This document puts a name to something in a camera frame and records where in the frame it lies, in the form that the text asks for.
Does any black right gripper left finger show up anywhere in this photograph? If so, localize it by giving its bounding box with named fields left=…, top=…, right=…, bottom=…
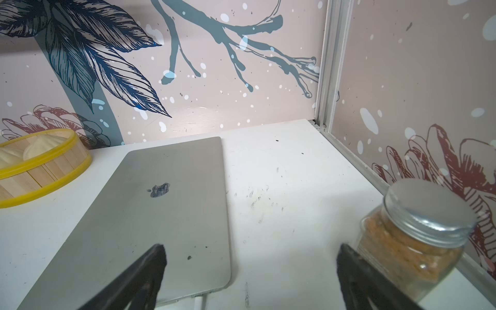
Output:
left=80, top=244, right=167, bottom=309

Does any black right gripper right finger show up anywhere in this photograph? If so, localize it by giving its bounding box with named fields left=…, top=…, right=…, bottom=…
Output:
left=337, top=244, right=421, bottom=309

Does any silver laptop on right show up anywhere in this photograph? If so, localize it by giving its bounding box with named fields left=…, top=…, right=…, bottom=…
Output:
left=20, top=137, right=232, bottom=309

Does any silver-lid glass spice jar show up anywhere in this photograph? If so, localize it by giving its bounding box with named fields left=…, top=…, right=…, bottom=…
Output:
left=356, top=178, right=476, bottom=302

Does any yellow bamboo steamer basket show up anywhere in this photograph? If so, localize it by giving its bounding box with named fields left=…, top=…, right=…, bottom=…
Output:
left=1, top=129, right=92, bottom=208

